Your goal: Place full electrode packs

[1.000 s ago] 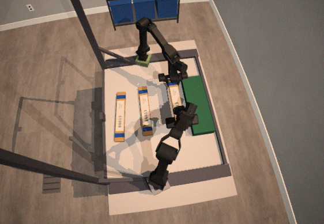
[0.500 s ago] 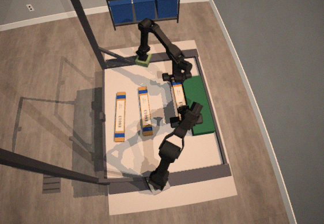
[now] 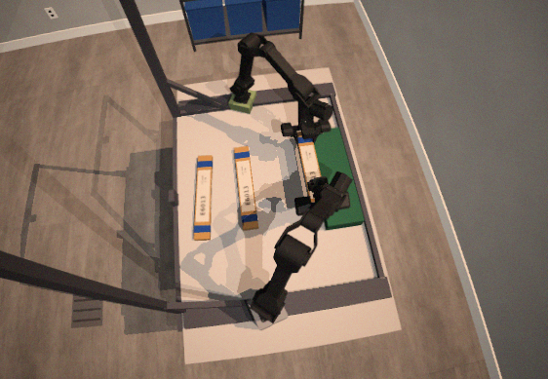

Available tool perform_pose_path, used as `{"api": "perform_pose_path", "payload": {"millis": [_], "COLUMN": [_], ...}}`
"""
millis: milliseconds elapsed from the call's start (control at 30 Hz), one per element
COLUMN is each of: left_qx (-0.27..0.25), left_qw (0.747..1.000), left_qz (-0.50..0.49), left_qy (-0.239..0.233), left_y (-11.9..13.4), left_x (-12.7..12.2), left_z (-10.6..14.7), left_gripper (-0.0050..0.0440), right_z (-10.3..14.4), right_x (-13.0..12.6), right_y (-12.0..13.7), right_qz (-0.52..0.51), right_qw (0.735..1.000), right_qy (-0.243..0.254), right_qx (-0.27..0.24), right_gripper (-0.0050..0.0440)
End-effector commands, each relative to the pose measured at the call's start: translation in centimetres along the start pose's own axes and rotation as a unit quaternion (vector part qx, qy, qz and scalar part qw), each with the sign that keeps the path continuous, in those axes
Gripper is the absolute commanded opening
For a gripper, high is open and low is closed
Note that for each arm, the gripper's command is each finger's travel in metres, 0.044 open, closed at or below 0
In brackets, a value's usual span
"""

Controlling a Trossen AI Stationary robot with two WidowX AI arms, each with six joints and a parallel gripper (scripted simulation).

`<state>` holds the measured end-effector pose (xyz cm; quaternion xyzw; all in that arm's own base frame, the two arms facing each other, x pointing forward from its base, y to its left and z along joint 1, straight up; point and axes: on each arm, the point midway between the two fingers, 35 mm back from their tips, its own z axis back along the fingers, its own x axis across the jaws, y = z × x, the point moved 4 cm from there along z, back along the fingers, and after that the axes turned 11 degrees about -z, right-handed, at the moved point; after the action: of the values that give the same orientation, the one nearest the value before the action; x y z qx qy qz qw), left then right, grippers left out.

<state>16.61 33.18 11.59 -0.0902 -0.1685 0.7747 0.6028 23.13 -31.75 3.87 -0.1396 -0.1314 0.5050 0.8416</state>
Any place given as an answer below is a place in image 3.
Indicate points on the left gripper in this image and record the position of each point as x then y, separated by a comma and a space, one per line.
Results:
289, 130

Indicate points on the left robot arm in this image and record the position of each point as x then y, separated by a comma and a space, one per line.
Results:
299, 86

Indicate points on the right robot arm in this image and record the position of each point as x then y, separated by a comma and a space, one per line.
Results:
291, 253

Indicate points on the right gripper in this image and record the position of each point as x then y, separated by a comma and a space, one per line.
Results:
303, 204

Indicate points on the green rectangular block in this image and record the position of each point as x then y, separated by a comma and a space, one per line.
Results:
332, 157

